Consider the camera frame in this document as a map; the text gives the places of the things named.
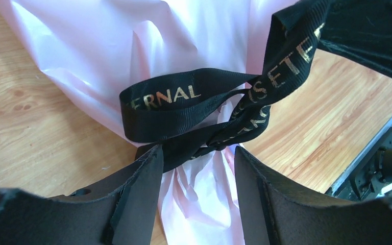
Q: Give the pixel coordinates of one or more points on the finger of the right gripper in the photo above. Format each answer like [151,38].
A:
[360,31]

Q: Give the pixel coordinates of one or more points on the pink wrapping paper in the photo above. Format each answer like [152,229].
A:
[92,50]

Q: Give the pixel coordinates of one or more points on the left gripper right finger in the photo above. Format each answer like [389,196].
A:
[277,210]

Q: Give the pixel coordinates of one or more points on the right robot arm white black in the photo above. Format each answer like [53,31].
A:
[382,165]

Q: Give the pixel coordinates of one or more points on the black ribbon gold lettering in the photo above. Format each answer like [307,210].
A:
[196,112]

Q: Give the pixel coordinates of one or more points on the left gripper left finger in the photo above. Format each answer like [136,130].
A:
[119,209]

